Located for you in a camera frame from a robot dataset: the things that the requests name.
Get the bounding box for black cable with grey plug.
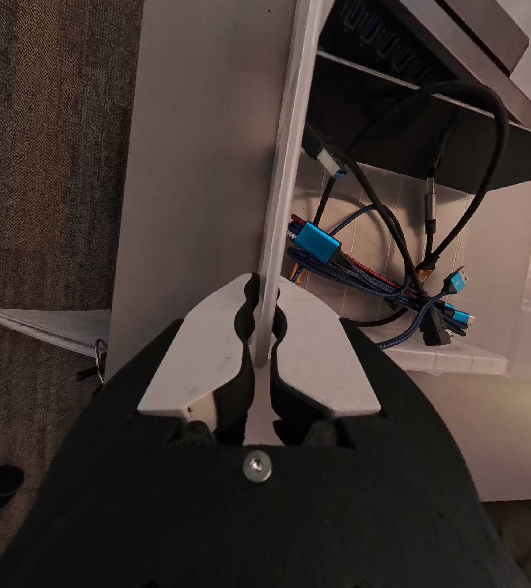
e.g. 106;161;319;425
412;133;452;288

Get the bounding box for clear plastic storage bin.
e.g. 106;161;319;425
252;0;531;379

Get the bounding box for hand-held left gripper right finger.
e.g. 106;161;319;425
269;277;382;444

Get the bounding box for white flat board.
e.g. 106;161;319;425
0;307;112;359

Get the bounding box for thin black cable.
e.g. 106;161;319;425
313;152;431;328

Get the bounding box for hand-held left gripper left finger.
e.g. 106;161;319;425
137;272;261;444

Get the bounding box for grey metal slab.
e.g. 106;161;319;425
396;0;531;136

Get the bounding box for metal key ring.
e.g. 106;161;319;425
93;339;109;384

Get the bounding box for blue braided multi-plug cable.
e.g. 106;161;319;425
287;204;477;350

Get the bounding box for black angled-plug USB cable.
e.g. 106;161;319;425
302;80;510;276

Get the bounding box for black USB hub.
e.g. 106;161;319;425
313;0;531;194

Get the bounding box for person's dark trousers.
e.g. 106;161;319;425
484;498;531;588

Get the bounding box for black chunky cable plug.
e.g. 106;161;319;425
419;305;454;347

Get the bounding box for red black braided cable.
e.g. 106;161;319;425
290;213;418;304

